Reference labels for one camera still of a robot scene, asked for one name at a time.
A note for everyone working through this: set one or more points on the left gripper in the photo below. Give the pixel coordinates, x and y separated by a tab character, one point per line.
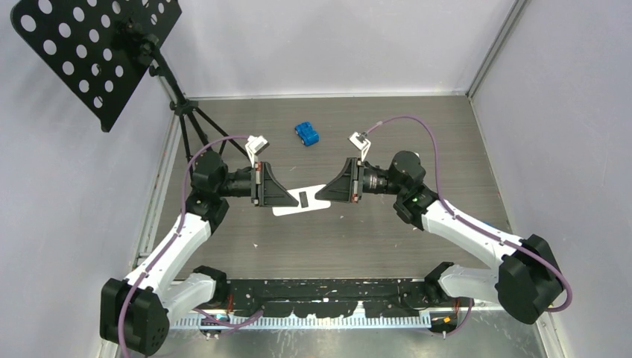
266	190

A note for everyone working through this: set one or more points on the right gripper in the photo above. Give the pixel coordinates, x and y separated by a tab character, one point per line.
339	190

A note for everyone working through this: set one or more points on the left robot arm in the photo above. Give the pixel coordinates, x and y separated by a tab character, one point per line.
163	247

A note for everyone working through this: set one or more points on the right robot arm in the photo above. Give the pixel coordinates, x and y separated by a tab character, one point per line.
521	275

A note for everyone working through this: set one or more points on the blue toy car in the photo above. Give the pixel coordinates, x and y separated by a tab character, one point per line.
307	134

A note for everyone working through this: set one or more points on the black music stand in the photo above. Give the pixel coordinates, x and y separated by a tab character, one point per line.
101	50

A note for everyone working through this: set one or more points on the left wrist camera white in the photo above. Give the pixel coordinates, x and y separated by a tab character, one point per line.
254	147

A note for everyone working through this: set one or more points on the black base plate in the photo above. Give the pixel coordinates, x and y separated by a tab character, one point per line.
335	298

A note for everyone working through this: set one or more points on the aluminium rail frame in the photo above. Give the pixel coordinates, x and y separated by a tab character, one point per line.
207	317

